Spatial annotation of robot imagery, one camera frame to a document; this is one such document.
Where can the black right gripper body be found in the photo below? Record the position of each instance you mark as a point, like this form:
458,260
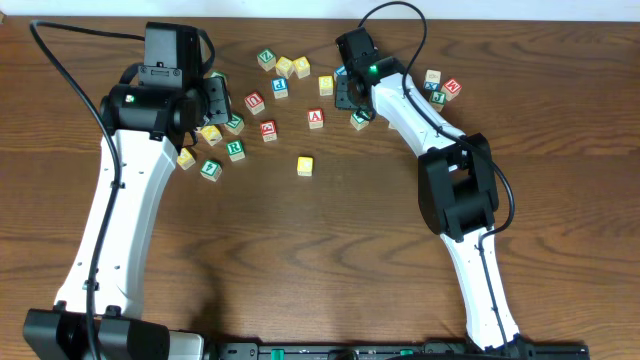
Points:
347,95

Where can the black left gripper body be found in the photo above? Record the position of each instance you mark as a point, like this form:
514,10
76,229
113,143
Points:
218,100

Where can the green R block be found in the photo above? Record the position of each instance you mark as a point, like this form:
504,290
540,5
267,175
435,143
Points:
235,150

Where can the yellow O block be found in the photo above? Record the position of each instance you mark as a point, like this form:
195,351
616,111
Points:
302,67

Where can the yellow C block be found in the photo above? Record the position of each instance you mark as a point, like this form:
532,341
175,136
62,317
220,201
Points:
305,166

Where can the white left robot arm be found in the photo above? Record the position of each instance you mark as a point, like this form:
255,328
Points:
144,119

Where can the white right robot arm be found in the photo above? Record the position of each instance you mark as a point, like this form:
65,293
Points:
457,192

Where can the blue L block upper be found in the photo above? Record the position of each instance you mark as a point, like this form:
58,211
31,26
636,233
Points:
340,71

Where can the yellow S block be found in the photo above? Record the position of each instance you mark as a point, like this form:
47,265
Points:
326,85

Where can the green V block right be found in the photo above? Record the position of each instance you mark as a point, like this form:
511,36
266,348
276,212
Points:
359,120

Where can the green N block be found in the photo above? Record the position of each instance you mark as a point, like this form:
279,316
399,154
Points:
235,125

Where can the red U block left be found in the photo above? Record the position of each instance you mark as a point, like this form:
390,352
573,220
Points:
255,103

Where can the yellow K block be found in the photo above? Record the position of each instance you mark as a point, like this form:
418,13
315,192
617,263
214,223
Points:
211,134

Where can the red A block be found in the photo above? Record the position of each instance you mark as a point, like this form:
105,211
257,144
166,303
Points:
315,118

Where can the red E block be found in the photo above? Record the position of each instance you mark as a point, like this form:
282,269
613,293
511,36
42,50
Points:
268,130

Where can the blue P block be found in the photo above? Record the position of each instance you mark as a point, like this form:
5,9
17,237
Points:
279,87

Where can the green Z block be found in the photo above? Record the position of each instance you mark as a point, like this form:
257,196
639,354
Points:
267,59

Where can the yellow G block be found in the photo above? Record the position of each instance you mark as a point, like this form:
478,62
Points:
185,159

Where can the green 4 block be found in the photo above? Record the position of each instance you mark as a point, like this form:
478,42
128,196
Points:
211,170

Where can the yellow block beside Z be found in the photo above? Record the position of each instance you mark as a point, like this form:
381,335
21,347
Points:
284,67

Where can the blue X block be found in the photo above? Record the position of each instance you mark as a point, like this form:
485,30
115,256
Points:
432,80

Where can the green J block right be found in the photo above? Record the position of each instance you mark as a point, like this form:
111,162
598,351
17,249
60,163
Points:
437,100

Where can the red M block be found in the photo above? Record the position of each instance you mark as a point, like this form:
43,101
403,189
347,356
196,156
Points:
451,88

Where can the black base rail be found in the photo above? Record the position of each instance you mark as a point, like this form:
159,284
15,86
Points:
519,350

